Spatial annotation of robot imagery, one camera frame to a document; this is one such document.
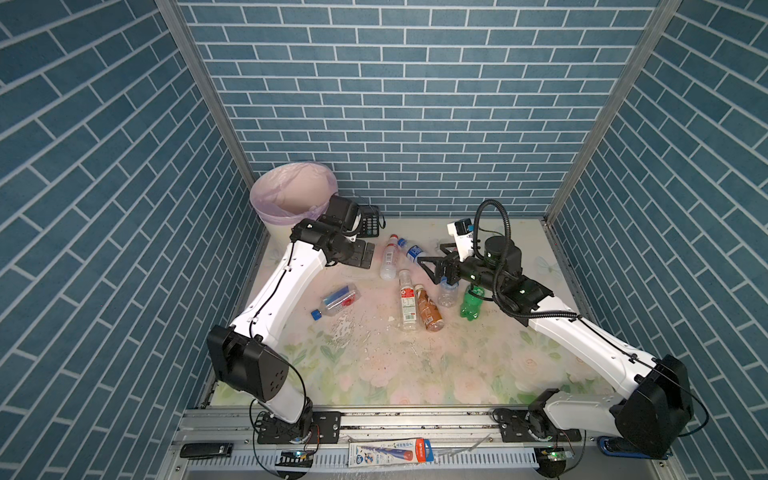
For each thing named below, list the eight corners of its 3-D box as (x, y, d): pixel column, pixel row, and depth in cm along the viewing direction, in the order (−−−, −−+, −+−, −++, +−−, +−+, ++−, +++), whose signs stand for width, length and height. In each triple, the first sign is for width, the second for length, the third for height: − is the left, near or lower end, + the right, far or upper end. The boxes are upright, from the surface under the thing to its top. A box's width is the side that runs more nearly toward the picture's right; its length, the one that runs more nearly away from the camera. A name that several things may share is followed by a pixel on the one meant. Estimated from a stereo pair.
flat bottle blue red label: (318, 327, 93) (316, 321, 89) (310, 314, 95) (307, 307, 92) (362, 299, 99) (361, 292, 96) (353, 287, 102) (352, 281, 99)
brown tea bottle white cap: (426, 334, 91) (428, 326, 87) (413, 293, 100) (413, 285, 96) (442, 330, 92) (445, 322, 88) (427, 290, 101) (428, 281, 97)
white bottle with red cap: (380, 279, 103) (379, 273, 100) (388, 240, 115) (387, 233, 112) (395, 281, 102) (395, 275, 99) (401, 241, 114) (401, 235, 111)
